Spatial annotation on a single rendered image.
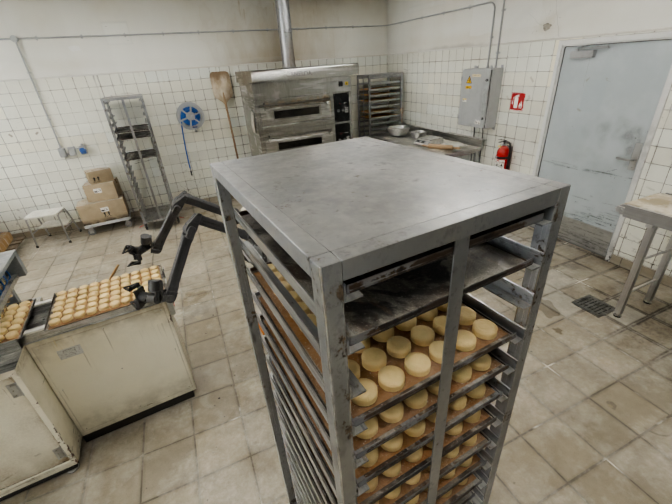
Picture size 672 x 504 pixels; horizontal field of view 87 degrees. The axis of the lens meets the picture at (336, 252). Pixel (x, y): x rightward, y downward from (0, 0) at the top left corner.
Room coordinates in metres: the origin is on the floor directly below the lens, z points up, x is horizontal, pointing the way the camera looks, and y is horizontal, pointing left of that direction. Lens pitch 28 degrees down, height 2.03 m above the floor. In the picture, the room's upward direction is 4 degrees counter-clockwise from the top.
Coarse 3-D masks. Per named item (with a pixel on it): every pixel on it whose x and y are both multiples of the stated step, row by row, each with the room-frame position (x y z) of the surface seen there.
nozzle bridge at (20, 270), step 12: (0, 252) 1.87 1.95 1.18; (12, 252) 1.86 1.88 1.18; (0, 264) 1.72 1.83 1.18; (12, 264) 1.85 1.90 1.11; (0, 276) 1.60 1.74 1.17; (12, 276) 1.81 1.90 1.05; (12, 288) 1.71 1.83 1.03; (0, 300) 1.56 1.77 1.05; (12, 300) 1.82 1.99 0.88; (0, 312) 1.48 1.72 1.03
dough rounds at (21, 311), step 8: (16, 304) 1.71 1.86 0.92; (24, 304) 1.70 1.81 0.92; (8, 312) 1.63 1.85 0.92; (16, 312) 1.65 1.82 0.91; (24, 312) 1.62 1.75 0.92; (0, 320) 1.59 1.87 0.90; (8, 320) 1.56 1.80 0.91; (16, 320) 1.55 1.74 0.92; (24, 320) 1.57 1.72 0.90; (0, 328) 1.49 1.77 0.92; (8, 328) 1.48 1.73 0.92; (16, 328) 1.48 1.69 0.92; (0, 336) 1.42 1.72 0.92; (8, 336) 1.42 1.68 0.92; (16, 336) 1.44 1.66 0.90
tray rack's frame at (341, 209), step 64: (256, 192) 0.65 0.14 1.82; (320, 192) 0.62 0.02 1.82; (384, 192) 0.60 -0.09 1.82; (448, 192) 0.57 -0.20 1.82; (512, 192) 0.55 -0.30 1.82; (320, 256) 0.38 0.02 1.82; (384, 256) 0.39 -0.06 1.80; (320, 320) 0.36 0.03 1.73; (448, 320) 0.46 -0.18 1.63; (448, 384) 0.47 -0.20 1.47; (512, 384) 0.55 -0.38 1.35
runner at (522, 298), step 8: (504, 280) 0.61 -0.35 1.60; (488, 288) 0.62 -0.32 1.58; (496, 288) 0.62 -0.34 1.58; (504, 288) 0.61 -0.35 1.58; (512, 288) 0.59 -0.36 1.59; (520, 288) 0.58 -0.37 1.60; (504, 296) 0.59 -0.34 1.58; (512, 296) 0.58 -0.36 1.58; (520, 296) 0.57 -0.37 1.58; (528, 296) 0.56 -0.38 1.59; (512, 304) 0.56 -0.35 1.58; (520, 304) 0.56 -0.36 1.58; (528, 304) 0.55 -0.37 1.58
